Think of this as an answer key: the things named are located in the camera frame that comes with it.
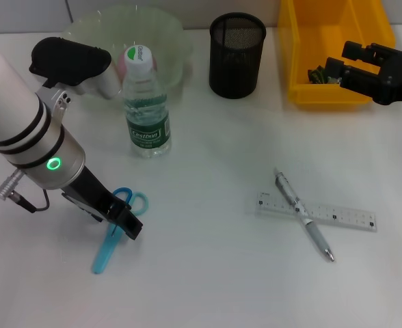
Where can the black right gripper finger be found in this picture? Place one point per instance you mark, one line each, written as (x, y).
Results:
(358, 51)
(337, 68)

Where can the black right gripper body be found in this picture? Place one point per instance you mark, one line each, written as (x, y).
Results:
(399, 78)

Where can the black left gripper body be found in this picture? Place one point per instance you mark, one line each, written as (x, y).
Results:
(91, 194)

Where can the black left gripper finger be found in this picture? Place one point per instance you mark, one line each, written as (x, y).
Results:
(109, 214)
(132, 225)

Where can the green plastic wrapper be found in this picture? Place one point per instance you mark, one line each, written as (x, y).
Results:
(317, 75)

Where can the blue scissors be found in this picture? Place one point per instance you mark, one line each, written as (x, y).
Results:
(102, 256)

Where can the clear green-label water bottle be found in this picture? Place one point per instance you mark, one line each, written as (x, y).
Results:
(146, 112)

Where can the pink peach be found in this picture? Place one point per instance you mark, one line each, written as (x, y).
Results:
(120, 66)

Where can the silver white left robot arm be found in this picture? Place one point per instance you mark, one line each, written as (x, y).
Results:
(16, 116)

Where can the black mesh pen holder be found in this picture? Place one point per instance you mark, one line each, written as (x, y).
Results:
(235, 68)

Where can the clear plastic ruler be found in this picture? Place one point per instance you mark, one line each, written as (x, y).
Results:
(344, 215)

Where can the silver ballpoint pen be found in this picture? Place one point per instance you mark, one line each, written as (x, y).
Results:
(303, 218)

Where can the translucent green fruit bowl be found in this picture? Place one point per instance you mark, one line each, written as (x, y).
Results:
(167, 41)

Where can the yellow plastic bin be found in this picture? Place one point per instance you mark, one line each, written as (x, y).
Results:
(324, 34)

